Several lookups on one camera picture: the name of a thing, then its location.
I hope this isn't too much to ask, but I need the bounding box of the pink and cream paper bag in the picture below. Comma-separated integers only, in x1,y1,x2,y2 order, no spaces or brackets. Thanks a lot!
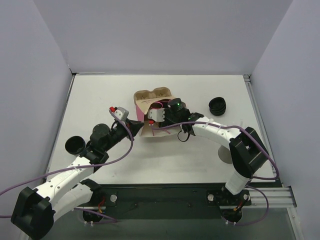
134,96,181,138

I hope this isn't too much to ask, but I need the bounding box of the black paper cup with lettering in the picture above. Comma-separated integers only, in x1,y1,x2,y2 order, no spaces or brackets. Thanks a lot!
64,135,86,155

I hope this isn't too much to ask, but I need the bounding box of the stack of black cup lids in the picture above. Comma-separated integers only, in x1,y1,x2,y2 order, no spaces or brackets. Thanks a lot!
208,97,227,117

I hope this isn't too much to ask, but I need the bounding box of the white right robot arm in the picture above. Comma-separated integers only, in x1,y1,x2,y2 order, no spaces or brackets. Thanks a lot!
164,98,268,204

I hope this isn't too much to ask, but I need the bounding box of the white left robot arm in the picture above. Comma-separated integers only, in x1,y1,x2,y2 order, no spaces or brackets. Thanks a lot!
10,119,144,240

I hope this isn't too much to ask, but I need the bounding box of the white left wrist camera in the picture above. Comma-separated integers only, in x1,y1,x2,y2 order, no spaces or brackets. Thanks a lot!
109,106,129,122

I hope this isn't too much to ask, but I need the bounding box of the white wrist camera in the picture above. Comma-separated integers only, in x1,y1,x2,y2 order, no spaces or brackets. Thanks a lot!
109,106,129,122
147,108,165,128

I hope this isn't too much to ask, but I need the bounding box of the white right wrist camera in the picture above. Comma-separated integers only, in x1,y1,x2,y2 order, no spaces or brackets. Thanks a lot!
147,108,165,128

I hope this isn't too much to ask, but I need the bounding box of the grey cup with cable ties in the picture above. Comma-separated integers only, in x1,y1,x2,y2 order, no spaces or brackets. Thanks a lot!
217,119,247,165

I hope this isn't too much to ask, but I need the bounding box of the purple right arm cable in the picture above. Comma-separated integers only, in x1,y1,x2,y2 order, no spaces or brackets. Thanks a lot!
151,122,280,226

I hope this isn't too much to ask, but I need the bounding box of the aluminium frame rail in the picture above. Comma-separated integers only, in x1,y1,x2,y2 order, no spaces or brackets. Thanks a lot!
246,187,297,208

